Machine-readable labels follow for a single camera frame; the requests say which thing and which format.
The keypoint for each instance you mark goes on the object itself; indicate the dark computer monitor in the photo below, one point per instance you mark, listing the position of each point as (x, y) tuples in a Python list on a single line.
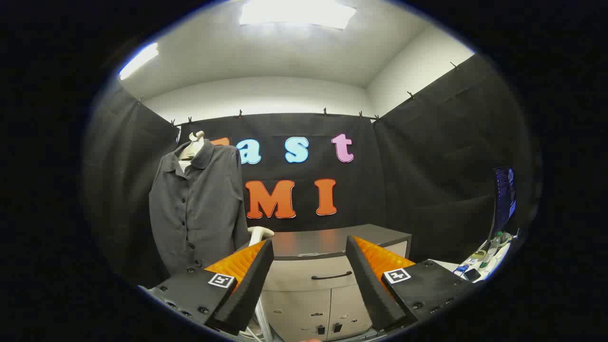
[(502, 197)]

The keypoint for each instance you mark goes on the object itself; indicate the cream white garment steamer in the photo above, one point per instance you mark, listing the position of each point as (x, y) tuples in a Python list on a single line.
[(259, 233)]

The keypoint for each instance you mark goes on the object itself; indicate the white cabinet with grey top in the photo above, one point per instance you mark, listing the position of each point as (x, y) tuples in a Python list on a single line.
[(308, 285)]

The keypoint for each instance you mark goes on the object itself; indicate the row of black clips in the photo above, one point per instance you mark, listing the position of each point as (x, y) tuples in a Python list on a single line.
[(325, 112)]

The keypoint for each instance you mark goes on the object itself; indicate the long ceiling light strip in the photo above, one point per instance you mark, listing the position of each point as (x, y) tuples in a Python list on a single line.
[(138, 61)]

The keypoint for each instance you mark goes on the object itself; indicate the cream clothes hanger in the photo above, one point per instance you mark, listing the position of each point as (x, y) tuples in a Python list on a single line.
[(194, 146)]

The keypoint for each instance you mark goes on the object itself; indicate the dark grey button shirt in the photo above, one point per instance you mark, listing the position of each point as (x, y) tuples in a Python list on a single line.
[(199, 209)]

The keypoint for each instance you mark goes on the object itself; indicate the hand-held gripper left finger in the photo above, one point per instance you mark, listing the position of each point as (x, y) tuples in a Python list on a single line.
[(251, 289)]

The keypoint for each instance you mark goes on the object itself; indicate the cluttered white side table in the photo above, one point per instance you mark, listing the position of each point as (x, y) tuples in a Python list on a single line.
[(484, 263)]

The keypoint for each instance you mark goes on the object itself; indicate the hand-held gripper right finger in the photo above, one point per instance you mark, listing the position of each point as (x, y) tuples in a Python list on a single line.
[(370, 289)]

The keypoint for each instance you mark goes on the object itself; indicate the black backdrop cloth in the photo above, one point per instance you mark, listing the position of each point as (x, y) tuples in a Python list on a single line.
[(427, 180)]

